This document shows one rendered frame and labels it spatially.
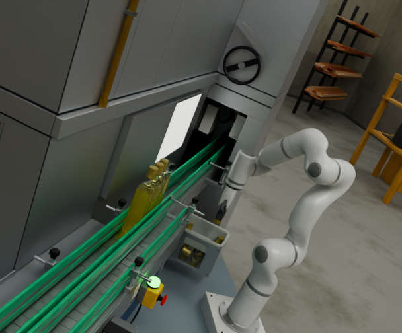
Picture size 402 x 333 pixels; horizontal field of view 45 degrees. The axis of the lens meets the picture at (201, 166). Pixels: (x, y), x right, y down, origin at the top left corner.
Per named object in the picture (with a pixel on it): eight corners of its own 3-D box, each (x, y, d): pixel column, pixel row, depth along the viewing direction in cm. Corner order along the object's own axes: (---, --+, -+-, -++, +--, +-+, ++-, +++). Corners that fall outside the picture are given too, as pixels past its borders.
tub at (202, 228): (182, 226, 233) (189, 211, 230) (224, 247, 230) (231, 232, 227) (170, 240, 217) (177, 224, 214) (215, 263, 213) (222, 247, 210)
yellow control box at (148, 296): (141, 291, 177) (147, 275, 175) (159, 301, 176) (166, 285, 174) (133, 301, 171) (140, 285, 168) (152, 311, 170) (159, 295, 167)
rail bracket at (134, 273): (125, 287, 156) (139, 254, 151) (145, 297, 155) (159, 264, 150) (120, 293, 152) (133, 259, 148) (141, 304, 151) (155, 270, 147)
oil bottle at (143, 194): (127, 224, 191) (144, 178, 183) (139, 230, 190) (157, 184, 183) (121, 229, 186) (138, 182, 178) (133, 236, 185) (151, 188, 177)
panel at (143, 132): (176, 145, 265) (198, 88, 254) (181, 147, 265) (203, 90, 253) (98, 195, 182) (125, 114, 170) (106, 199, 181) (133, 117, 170)
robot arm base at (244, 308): (251, 305, 215) (271, 275, 209) (264, 339, 199) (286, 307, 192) (213, 297, 208) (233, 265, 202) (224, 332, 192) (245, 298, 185)
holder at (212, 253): (167, 235, 236) (178, 209, 231) (217, 261, 232) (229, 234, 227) (154, 250, 221) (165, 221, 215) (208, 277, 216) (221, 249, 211)
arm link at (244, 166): (238, 174, 217) (223, 174, 211) (249, 148, 213) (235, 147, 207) (250, 184, 212) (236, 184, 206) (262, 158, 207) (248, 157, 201)
